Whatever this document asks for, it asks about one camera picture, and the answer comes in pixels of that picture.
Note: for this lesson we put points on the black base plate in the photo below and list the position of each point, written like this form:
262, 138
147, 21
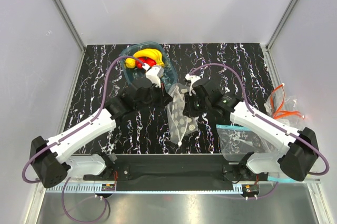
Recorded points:
177, 169

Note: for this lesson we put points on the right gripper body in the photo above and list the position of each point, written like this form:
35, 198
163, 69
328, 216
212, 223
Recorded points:
195, 106

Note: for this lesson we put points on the slotted cable duct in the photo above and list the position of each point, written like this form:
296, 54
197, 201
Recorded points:
124, 187

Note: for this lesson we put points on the orange zipper clear bag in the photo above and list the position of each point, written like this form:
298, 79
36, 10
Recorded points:
277, 104

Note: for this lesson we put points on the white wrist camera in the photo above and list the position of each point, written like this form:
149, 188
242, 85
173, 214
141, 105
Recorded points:
154, 74
191, 79

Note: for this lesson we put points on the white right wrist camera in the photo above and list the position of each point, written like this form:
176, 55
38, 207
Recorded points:
191, 79

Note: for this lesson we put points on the small yellow fruit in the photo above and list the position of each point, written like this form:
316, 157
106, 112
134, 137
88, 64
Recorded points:
130, 63

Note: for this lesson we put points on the red pepper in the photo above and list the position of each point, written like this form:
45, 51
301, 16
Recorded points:
140, 62

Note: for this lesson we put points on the yellow banana bunch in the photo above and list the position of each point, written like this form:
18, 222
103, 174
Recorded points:
151, 53

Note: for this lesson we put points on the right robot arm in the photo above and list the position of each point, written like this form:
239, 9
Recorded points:
295, 150

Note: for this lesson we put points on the white dotted zip bag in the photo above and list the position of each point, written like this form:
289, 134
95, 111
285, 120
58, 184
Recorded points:
179, 124

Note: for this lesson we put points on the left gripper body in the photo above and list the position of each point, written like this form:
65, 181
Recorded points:
156, 99

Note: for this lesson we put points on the teal plastic food container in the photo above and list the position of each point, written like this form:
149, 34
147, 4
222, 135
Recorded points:
169, 77

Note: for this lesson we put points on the red tomato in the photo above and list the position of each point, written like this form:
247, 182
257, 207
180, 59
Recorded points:
150, 62

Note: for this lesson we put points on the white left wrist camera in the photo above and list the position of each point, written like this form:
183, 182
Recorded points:
154, 74

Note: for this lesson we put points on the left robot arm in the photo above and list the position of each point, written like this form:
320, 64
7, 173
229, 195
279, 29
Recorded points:
53, 159

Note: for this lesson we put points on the teal zipper clear bag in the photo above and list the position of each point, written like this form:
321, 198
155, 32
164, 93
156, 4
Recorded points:
237, 141

